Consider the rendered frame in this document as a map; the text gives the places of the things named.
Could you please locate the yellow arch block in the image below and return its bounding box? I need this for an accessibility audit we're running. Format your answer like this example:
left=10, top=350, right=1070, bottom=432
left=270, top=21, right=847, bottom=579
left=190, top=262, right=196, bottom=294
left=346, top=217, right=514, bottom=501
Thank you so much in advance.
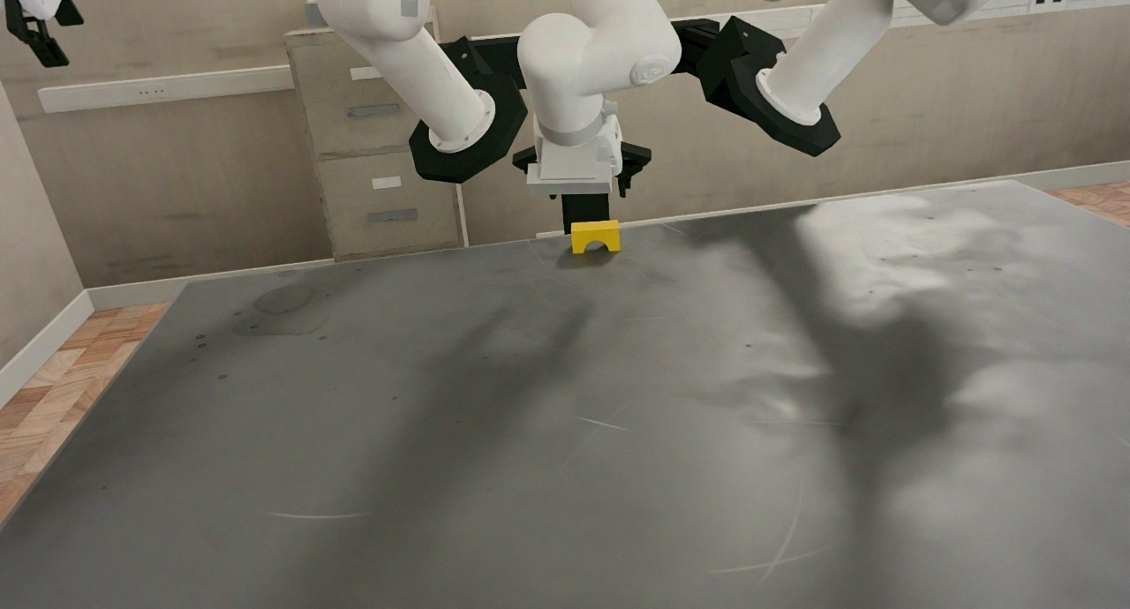
left=571, top=220, right=620, bottom=253

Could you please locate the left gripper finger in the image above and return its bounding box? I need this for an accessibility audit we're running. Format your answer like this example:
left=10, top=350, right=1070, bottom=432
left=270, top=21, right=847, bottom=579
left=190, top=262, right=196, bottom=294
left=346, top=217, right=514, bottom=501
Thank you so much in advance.
left=615, top=142, right=652, bottom=198
left=512, top=146, right=557, bottom=199

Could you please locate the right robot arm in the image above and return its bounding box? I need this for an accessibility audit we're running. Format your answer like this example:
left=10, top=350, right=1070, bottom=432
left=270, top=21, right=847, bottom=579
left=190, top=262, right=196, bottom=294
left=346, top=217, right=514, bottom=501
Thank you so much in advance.
left=318, top=0, right=495, bottom=154

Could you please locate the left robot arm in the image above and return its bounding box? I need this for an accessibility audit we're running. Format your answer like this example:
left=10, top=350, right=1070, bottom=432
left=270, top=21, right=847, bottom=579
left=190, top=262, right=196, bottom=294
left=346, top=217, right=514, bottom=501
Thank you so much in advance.
left=518, top=0, right=990, bottom=195

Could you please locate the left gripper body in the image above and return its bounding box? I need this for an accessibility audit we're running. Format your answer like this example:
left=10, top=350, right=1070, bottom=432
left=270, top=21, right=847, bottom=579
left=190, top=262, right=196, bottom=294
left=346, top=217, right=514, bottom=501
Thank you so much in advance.
left=533, top=115, right=622, bottom=177

